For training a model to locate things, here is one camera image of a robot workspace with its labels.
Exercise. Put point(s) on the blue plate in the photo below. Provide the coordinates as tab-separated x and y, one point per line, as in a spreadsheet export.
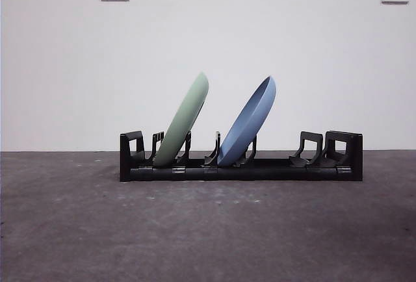
247	123

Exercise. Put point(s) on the black plate rack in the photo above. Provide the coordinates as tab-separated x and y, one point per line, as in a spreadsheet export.
260	173

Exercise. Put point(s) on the green plate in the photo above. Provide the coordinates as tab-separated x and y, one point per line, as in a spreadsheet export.
182	123

